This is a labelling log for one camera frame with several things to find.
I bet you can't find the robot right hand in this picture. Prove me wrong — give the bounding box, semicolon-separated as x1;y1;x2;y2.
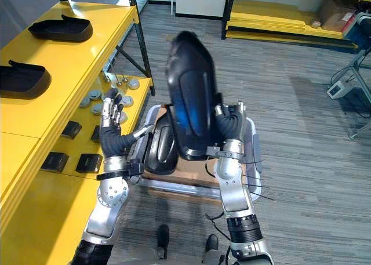
214;93;247;141

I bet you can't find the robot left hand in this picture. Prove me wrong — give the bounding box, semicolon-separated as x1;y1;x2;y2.
99;88;155;159

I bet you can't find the black plastic housing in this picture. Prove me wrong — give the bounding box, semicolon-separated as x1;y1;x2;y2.
27;14;94;43
0;59;52;100
164;30;224;161
143;114;179;175

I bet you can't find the yellow shelf with black posts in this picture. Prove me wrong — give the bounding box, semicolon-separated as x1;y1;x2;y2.
0;0;157;265
221;0;371;50

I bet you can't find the small black box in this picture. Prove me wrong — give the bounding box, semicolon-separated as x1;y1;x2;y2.
75;153;104;174
90;125;103;144
40;151;70;173
60;120;83;140

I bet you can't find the brown cardboard sheet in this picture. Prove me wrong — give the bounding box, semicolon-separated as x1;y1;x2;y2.
142;104;248;205

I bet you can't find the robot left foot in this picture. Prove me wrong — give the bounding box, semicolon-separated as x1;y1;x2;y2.
156;224;170;260

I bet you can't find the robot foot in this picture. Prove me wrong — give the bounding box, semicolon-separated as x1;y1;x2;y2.
202;234;220;264
156;224;170;260

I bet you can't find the small white device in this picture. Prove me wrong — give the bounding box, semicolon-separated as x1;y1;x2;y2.
326;82;346;99

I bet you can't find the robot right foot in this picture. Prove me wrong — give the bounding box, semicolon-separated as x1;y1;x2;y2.
202;234;220;264

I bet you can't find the white cabinet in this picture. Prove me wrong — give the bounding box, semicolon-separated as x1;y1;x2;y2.
173;0;230;19

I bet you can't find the grey metal stand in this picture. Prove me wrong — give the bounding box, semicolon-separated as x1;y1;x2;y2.
347;46;371;141

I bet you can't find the brown cardboard box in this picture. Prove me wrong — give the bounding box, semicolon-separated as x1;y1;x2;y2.
317;0;362;32

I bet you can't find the red box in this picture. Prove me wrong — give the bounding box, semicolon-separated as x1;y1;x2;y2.
341;13;357;34

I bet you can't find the blue and white machine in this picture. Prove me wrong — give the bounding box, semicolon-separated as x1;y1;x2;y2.
341;11;371;50

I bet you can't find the black floor cable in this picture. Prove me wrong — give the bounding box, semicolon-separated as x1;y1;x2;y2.
330;63;371;119

